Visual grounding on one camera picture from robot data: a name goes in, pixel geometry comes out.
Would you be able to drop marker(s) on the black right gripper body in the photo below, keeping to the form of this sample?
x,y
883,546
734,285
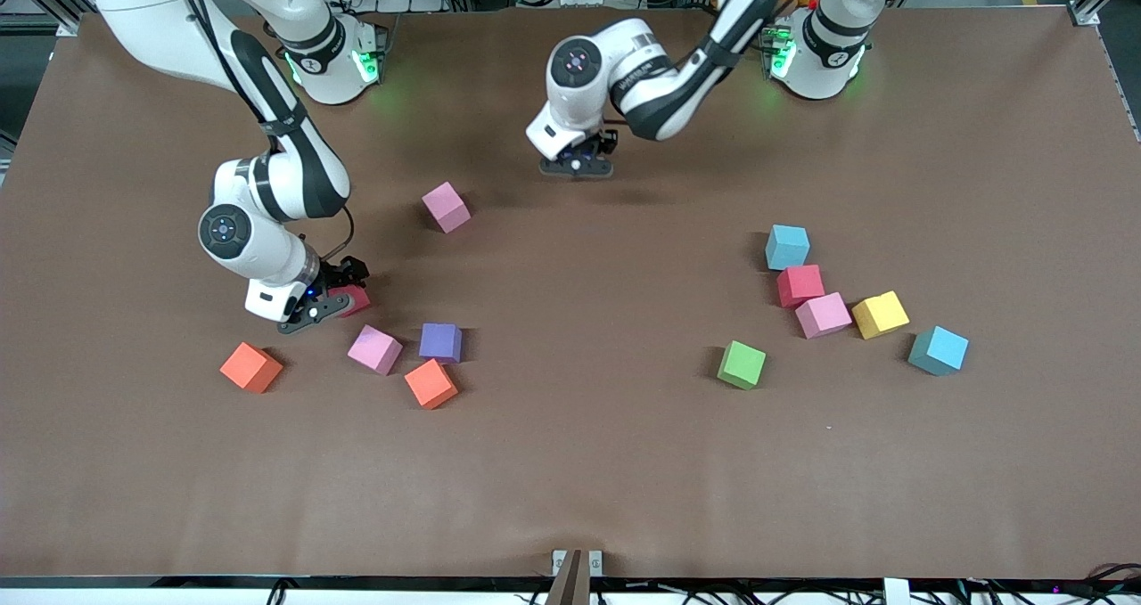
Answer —
x,y
340,274

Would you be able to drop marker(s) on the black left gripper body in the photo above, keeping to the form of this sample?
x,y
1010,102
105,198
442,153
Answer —
x,y
605,143

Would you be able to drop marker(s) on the red foam cube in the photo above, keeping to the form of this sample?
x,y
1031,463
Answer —
x,y
800,285
358,302

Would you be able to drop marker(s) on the pink foam cube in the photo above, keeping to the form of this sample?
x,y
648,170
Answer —
x,y
374,348
823,314
446,207

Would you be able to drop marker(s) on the purple foam cube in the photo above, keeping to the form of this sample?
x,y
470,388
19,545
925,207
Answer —
x,y
440,342

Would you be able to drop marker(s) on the cyan foam cube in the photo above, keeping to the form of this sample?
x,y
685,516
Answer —
x,y
938,350
787,247

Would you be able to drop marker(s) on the green foam cube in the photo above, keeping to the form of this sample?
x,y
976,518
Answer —
x,y
742,364

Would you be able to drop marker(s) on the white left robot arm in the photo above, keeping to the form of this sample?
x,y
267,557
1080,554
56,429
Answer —
x,y
660,97

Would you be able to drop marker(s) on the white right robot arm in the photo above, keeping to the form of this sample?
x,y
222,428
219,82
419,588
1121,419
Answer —
x,y
276,262

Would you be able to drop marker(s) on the orange foam cube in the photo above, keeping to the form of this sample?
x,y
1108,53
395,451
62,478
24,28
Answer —
x,y
250,367
430,383

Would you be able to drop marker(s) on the yellow foam cube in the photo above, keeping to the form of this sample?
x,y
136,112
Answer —
x,y
880,314

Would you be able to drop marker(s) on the white label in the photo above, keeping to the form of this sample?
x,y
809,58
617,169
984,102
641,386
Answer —
x,y
896,592

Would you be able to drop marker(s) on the silver metal bracket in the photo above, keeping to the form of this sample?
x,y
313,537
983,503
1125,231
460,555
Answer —
x,y
559,562

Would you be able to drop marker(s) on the brown post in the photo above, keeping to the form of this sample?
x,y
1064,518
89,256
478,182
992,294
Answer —
x,y
570,583

